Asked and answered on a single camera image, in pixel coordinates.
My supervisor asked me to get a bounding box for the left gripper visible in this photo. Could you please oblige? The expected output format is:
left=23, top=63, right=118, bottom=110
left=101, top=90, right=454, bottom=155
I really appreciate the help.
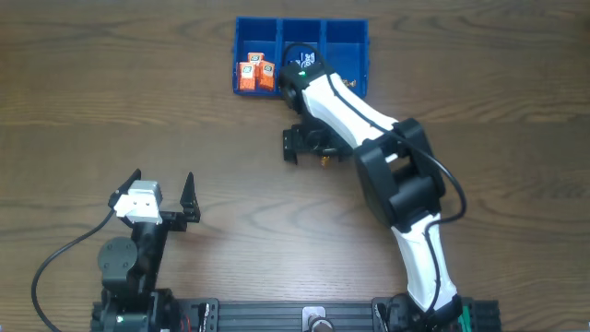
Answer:
left=108, top=168, right=202, bottom=233

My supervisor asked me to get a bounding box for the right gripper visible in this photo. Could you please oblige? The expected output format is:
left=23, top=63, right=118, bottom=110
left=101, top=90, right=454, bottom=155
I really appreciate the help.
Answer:
left=282, top=123, right=354, bottom=166

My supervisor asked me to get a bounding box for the blue tray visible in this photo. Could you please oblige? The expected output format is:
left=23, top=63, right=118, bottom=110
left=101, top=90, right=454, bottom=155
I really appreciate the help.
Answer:
left=232, top=16, right=371, bottom=100

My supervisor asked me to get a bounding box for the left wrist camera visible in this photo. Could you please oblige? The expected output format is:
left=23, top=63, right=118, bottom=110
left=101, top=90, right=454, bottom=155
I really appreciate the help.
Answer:
left=113, top=179, right=164, bottom=226

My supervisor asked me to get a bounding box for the mounting rail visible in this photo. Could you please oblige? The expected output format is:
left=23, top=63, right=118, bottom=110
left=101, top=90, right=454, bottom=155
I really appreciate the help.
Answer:
left=91, top=297, right=502, bottom=332

